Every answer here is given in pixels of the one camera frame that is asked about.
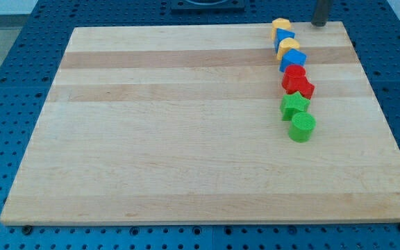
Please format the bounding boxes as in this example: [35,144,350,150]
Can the yellow hexagon block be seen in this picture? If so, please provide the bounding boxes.
[271,17,292,40]

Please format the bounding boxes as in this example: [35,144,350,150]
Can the green star block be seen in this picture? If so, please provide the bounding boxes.
[280,92,310,121]

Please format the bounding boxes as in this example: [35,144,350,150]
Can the wooden board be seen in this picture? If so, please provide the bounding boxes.
[0,22,400,226]

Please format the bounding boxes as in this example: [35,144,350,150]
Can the blue cube block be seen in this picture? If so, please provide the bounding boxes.
[279,49,307,72]

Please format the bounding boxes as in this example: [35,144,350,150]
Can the red cylinder block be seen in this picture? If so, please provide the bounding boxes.
[281,64,306,90]

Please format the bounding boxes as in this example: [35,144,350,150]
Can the yellow heart block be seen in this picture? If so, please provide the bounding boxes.
[276,37,300,60]

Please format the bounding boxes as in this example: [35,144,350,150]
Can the blue triangle block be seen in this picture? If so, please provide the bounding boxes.
[274,28,295,52]

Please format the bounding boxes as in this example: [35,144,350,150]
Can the green cylinder block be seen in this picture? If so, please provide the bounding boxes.
[288,112,316,142]

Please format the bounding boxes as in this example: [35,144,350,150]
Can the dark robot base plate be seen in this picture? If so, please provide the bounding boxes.
[169,0,245,12]

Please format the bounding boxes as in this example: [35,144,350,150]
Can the red star block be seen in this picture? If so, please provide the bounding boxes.
[285,77,315,100]

